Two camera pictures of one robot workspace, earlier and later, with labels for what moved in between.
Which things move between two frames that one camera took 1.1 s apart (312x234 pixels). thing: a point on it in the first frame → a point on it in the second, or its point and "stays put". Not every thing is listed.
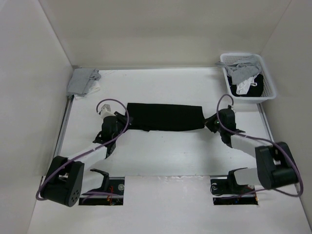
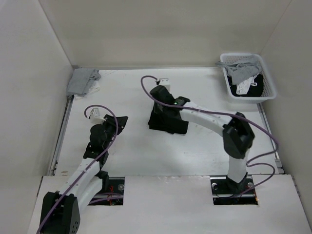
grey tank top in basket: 249,66 stays put
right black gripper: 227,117 → 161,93
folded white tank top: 94,87 stays put
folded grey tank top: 81,80 stays put
